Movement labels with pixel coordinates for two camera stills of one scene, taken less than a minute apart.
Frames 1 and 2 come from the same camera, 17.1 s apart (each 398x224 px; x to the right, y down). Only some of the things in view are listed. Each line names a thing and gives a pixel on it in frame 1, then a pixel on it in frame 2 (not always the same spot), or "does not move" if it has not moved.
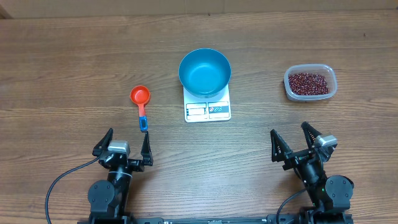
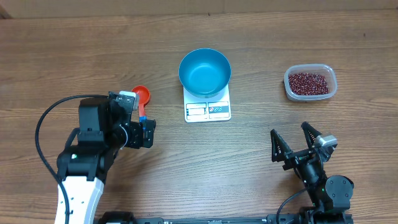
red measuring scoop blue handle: [140, 95] does not move
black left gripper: [147, 158] to [137, 142]
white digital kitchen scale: [214, 109] does not move
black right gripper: [295, 157] does not move
